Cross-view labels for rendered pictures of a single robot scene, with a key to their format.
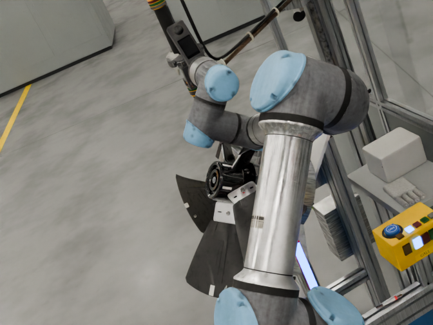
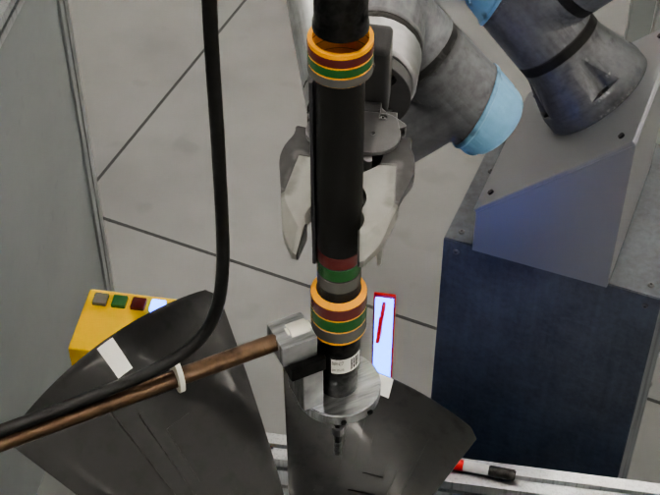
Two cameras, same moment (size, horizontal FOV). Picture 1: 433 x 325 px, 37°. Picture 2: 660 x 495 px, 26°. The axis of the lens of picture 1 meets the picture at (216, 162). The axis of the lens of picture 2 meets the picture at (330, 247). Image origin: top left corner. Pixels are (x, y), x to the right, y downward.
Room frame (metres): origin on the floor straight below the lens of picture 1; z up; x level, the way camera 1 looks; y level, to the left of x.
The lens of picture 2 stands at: (2.38, 0.19, 2.38)
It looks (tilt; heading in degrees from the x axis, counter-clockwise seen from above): 46 degrees down; 198
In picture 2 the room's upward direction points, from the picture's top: straight up
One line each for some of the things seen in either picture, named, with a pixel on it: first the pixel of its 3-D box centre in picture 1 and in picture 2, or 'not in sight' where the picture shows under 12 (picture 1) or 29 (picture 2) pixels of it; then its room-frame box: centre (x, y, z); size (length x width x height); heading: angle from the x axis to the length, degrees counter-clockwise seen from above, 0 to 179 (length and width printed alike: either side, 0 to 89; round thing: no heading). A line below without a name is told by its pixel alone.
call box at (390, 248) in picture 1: (411, 237); (145, 352); (1.37, -0.39, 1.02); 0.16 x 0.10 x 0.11; 99
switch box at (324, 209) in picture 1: (344, 223); not in sight; (1.95, -0.33, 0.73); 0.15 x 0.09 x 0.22; 99
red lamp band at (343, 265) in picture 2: not in sight; (339, 248); (1.67, -0.04, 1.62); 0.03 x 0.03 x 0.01
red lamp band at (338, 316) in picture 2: not in sight; (339, 296); (1.67, -0.04, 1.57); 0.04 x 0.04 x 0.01
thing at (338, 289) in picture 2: not in sight; (339, 272); (1.67, -0.04, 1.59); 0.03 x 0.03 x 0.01
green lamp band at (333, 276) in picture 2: not in sight; (339, 260); (1.67, -0.04, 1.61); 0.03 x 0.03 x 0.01
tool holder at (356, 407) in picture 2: not in sight; (327, 357); (1.68, -0.04, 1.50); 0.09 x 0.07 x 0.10; 134
